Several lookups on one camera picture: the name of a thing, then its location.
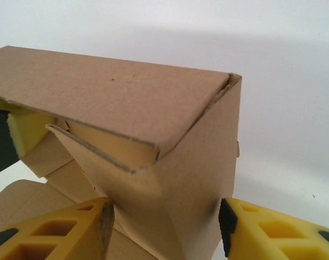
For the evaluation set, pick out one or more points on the brown cardboard paper box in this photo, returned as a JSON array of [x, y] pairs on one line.
[[126, 94]]

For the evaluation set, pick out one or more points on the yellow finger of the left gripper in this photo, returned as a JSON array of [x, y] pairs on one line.
[[26, 130]]

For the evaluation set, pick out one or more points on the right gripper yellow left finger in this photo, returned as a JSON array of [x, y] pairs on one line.
[[59, 238]]

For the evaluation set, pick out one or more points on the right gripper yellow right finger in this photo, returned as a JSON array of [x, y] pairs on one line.
[[275, 238]]

